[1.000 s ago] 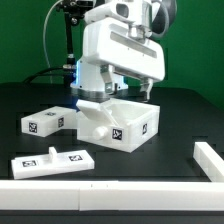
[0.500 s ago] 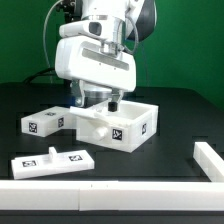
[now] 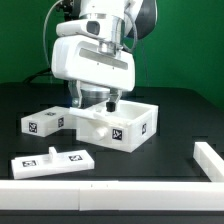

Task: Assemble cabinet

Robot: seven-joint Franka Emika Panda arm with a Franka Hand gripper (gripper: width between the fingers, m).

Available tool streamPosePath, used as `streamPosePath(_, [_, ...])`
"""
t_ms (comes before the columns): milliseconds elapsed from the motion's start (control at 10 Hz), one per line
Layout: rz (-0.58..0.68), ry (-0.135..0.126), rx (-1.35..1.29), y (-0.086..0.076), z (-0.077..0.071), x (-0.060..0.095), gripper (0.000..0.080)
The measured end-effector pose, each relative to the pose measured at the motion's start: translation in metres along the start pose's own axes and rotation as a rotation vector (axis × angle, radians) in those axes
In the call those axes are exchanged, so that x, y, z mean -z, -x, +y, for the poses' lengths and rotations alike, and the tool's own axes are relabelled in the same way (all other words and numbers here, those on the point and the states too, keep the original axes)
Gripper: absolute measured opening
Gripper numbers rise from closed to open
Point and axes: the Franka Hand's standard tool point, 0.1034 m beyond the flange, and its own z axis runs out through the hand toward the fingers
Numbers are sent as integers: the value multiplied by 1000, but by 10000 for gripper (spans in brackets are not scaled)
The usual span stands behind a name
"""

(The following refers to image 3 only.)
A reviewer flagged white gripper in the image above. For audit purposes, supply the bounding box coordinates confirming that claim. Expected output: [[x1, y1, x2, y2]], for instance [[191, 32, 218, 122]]
[[51, 18, 135, 112]]

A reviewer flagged white cabinet body box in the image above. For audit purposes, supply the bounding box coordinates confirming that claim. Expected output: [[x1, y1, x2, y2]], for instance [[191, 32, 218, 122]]
[[76, 100, 158, 153]]

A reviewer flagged white door panel with knob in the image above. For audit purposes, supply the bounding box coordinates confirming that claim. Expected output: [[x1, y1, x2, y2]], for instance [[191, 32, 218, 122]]
[[11, 147, 95, 179]]

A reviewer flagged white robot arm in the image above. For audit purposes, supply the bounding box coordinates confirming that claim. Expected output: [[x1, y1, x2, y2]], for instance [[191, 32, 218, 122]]
[[51, 0, 157, 112]]

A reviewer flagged white block with tags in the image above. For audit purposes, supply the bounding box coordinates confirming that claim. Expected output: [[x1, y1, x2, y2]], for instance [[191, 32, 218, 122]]
[[21, 106, 76, 137]]

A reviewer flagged black cable bundle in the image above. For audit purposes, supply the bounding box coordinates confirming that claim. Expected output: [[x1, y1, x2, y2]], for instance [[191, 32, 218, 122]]
[[22, 66, 54, 84]]

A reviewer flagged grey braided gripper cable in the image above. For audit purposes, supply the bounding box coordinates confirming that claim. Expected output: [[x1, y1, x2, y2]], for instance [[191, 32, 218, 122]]
[[122, 3, 139, 54]]

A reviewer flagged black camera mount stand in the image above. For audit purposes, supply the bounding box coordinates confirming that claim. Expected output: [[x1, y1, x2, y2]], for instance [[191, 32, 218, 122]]
[[56, 0, 81, 21]]

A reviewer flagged white cable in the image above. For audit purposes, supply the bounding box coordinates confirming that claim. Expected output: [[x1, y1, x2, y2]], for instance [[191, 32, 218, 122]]
[[42, 0, 64, 71]]

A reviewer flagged white front obstacle rail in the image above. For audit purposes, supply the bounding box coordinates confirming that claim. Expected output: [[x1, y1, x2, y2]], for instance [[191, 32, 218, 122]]
[[0, 180, 224, 211]]

